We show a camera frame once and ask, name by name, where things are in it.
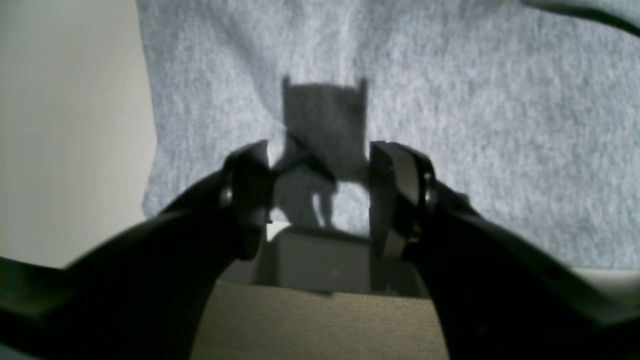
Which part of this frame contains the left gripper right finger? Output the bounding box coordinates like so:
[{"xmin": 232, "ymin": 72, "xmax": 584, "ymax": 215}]
[{"xmin": 369, "ymin": 141, "xmax": 640, "ymax": 360}]

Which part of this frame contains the black left camera cable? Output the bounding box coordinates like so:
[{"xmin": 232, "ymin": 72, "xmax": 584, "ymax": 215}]
[{"xmin": 522, "ymin": 0, "xmax": 640, "ymax": 38}]

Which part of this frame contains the grey T-shirt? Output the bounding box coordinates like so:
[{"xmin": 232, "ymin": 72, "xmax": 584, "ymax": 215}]
[{"xmin": 135, "ymin": 0, "xmax": 640, "ymax": 269}]

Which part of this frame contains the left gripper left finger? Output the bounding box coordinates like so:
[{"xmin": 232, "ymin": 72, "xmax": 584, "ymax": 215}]
[{"xmin": 1, "ymin": 140, "xmax": 274, "ymax": 360}]

